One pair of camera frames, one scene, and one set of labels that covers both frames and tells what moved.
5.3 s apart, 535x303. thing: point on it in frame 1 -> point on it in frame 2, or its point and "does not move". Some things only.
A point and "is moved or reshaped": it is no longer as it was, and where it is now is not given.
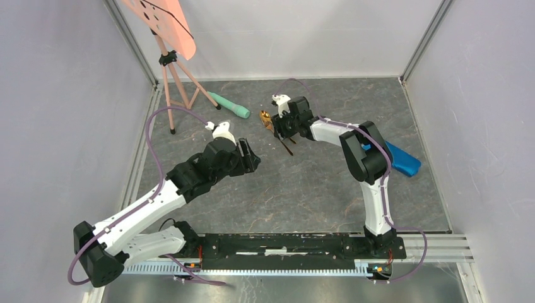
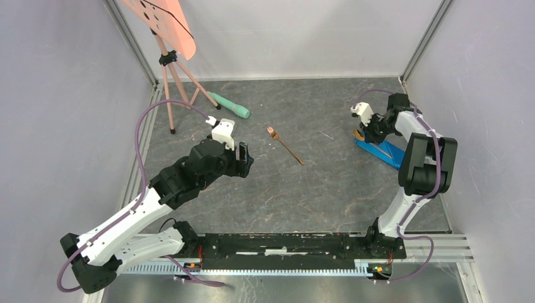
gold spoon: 265,117 is moved or reshaped
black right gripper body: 286,126 -> 377,129
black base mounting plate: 288,251 does not move
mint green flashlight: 226,103 does not move
